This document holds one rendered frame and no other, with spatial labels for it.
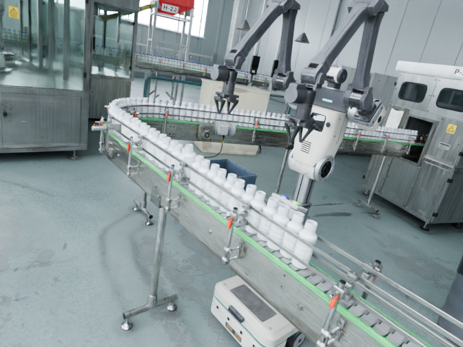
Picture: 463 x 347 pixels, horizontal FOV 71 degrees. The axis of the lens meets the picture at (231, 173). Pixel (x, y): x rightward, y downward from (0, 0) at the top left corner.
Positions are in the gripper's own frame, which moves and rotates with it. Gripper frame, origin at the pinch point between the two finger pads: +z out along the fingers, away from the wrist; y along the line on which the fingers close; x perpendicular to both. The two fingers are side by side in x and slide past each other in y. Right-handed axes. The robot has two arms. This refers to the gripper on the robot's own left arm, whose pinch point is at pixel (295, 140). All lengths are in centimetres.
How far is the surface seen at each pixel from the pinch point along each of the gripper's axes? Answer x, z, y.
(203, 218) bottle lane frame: 22, 42, -22
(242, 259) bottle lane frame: -6, 46, -21
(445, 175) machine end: 37, 60, 345
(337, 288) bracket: -46, 27, -26
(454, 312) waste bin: -50, 114, 159
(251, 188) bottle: 2.1, 19.8, -16.3
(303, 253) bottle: -28.1, 29.4, -17.6
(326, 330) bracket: -47, 41, -25
